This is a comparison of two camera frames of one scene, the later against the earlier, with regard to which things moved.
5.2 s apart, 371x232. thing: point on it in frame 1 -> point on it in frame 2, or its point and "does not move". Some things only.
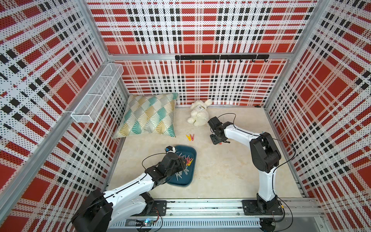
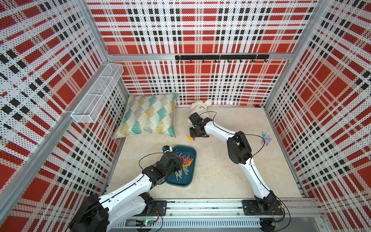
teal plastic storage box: [185, 178] does not move
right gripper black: [214, 141] -> [192, 133]
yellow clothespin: [189, 164] does not move
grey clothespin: [178, 174] does not move
